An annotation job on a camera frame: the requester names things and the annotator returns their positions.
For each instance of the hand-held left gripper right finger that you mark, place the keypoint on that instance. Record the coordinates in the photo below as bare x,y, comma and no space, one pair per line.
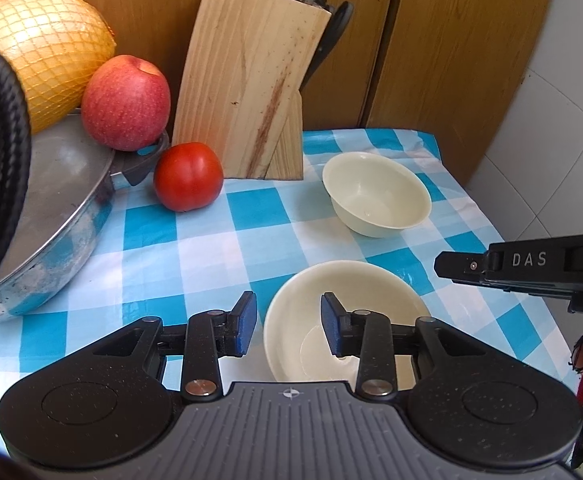
331,325

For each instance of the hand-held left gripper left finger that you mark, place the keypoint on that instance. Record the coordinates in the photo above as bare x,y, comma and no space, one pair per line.
245,325

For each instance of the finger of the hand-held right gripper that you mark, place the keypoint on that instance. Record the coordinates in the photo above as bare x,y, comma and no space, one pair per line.
464,266

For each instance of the cream bowl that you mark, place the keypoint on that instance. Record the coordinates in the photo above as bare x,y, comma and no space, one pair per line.
294,310
376,195

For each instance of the blue white checkered tablecloth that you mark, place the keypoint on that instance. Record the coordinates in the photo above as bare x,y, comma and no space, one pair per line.
251,240

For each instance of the red tomato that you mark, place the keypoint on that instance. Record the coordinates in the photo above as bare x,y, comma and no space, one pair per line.
187,177

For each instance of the steel pan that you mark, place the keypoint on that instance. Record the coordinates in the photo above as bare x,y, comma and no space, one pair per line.
46,270

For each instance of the wooden knife block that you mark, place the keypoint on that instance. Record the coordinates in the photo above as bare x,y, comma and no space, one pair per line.
246,80

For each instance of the red apple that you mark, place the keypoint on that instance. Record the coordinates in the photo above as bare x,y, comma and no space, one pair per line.
124,102

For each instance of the pomelo in yellow net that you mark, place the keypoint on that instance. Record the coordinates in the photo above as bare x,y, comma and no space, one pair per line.
46,45

